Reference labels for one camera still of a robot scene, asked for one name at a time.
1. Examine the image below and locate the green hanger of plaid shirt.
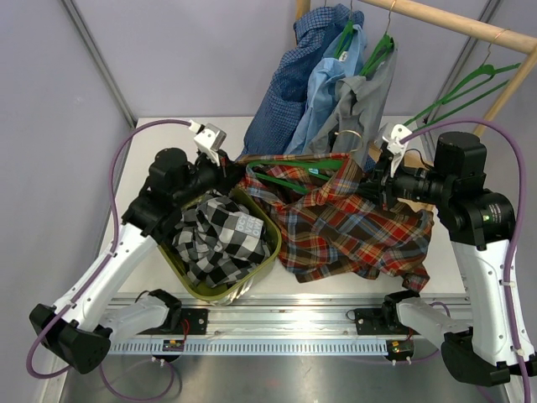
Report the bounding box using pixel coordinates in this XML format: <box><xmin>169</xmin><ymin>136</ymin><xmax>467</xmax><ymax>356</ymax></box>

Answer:
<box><xmin>245</xmin><ymin>129</ymin><xmax>364</xmax><ymax>196</ymax></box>

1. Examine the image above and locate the red plaid shirt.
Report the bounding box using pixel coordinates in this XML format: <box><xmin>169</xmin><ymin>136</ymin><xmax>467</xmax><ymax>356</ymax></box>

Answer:
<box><xmin>239</xmin><ymin>158</ymin><xmax>434</xmax><ymax>292</ymax></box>

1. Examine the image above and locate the green hanger with metal hook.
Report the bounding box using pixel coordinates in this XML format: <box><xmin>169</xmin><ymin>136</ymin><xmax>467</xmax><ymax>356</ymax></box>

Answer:
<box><xmin>404</xmin><ymin>29</ymin><xmax>521</xmax><ymax>129</ymax></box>

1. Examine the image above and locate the olive green plastic basket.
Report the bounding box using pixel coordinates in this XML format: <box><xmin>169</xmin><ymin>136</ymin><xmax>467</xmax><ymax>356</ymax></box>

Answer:
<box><xmin>159</xmin><ymin>188</ymin><xmax>282</xmax><ymax>306</ymax></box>

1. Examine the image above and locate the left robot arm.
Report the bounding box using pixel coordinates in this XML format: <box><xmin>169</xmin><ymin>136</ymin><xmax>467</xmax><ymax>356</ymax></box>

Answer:
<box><xmin>29</xmin><ymin>148</ymin><xmax>245</xmax><ymax>374</ymax></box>

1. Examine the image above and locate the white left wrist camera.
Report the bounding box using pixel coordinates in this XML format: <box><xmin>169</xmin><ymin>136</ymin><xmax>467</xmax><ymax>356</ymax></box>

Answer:
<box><xmin>189</xmin><ymin>120</ymin><xmax>227</xmax><ymax>166</ymax></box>

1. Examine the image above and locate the light blue shirt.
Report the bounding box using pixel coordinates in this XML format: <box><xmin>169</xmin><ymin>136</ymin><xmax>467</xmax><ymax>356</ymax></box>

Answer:
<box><xmin>284</xmin><ymin>24</ymin><xmax>367</xmax><ymax>154</ymax></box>

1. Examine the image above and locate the green hanger of blue shirt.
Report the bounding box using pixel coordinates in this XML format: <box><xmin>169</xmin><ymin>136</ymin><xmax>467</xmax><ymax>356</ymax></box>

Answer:
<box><xmin>333</xmin><ymin>1</ymin><xmax>358</xmax><ymax>59</ymax></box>

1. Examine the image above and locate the black white checkered shirt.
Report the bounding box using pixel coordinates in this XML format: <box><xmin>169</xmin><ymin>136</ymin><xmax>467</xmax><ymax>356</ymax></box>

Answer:
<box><xmin>172</xmin><ymin>192</ymin><xmax>271</xmax><ymax>288</ymax></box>

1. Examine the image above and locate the wooden clothes rack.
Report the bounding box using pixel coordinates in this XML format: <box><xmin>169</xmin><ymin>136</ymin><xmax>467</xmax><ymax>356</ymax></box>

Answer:
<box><xmin>295</xmin><ymin>0</ymin><xmax>537</xmax><ymax>169</ymax></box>

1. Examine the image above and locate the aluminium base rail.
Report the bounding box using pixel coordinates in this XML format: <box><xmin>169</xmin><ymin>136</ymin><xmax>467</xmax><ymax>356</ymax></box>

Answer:
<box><xmin>174</xmin><ymin>292</ymin><xmax>384</xmax><ymax>339</ymax></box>

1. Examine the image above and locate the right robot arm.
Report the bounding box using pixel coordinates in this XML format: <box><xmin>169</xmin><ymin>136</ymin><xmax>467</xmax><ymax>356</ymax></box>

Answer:
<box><xmin>358</xmin><ymin>124</ymin><xmax>536</xmax><ymax>387</ymax></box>

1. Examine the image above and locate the green hanger of grey shirt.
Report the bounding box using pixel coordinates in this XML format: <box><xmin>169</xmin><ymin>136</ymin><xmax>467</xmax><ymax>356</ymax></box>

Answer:
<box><xmin>359</xmin><ymin>0</ymin><xmax>397</xmax><ymax>78</ymax></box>

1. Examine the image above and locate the white slotted cable duct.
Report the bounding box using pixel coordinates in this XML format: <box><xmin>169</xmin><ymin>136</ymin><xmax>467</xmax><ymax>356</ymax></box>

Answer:
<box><xmin>109</xmin><ymin>338</ymin><xmax>388</xmax><ymax>356</ymax></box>

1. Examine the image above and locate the dark blue checkered shirt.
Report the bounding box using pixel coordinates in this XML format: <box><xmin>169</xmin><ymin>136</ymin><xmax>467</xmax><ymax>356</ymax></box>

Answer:
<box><xmin>241</xmin><ymin>4</ymin><xmax>365</xmax><ymax>155</ymax></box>

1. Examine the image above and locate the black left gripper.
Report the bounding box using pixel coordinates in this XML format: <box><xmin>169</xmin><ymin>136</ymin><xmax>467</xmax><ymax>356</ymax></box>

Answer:
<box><xmin>172</xmin><ymin>148</ymin><xmax>248</xmax><ymax>206</ymax></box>

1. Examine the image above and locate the grey shirt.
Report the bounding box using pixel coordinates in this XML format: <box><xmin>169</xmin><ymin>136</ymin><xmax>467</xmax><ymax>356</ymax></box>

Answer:
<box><xmin>303</xmin><ymin>50</ymin><xmax>398</xmax><ymax>172</ymax></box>

